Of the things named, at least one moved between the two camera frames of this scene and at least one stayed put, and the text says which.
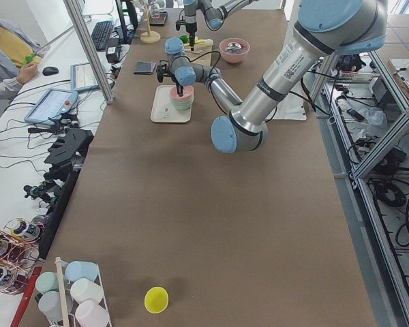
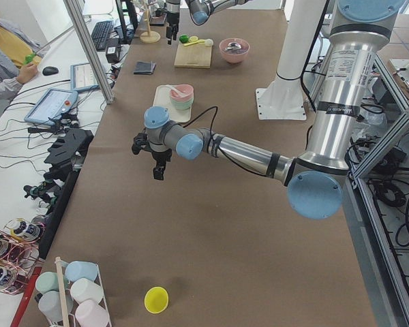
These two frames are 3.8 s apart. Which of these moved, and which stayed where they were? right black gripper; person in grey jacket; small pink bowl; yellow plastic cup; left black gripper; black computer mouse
Moved: left black gripper; right black gripper
Stayed: black computer mouse; small pink bowl; person in grey jacket; yellow plastic cup
